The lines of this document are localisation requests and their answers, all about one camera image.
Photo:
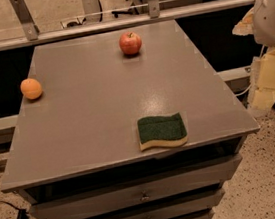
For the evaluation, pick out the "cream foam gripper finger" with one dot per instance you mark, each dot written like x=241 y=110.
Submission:
x=261 y=25

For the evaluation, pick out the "orange fruit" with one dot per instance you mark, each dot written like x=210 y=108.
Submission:
x=31 y=88

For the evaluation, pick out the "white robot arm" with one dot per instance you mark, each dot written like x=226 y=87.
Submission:
x=259 y=22

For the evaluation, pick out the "red apple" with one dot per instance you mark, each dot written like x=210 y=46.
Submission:
x=130 y=43

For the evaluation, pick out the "green yellow sponge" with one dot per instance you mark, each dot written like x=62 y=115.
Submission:
x=162 y=131

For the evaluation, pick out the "grey drawer cabinet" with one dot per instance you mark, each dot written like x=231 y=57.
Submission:
x=75 y=152

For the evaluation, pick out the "metal railing frame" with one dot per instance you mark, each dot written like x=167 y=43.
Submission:
x=32 y=22

